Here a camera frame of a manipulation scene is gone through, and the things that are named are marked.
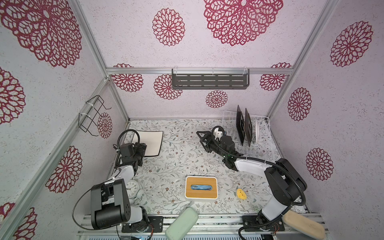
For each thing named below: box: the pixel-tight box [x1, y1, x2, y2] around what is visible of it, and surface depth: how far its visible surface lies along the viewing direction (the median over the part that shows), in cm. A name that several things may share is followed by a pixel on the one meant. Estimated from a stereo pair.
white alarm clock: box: [126, 179, 145, 207], surface depth 82 cm
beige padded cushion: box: [281, 210, 325, 240], surface depth 72 cm
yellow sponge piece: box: [236, 188, 247, 200], surface depth 83 cm
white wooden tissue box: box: [184, 176, 218, 200], surface depth 83 cm
